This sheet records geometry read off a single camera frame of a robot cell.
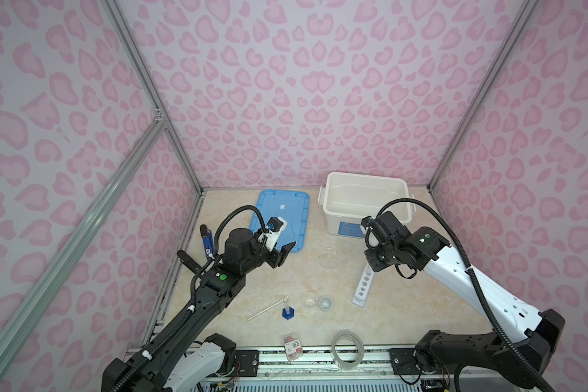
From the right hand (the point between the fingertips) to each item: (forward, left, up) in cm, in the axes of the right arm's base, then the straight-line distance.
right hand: (373, 255), depth 75 cm
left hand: (+5, +26, +5) cm, 27 cm away
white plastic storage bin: (+37, +2, -15) cm, 40 cm away
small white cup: (-8, +14, -18) cm, 24 cm away
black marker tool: (+5, +66, -15) cm, 68 cm away
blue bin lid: (+36, +28, -19) cm, 50 cm away
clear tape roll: (-27, +8, -19) cm, 34 cm away
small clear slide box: (-23, +24, -17) cm, 37 cm away
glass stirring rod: (-8, +28, -18) cm, 34 cm away
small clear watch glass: (-7, +19, -20) cm, 28 cm away
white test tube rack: (-6, +2, -16) cm, 17 cm away
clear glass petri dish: (+9, +12, -19) cm, 24 cm away
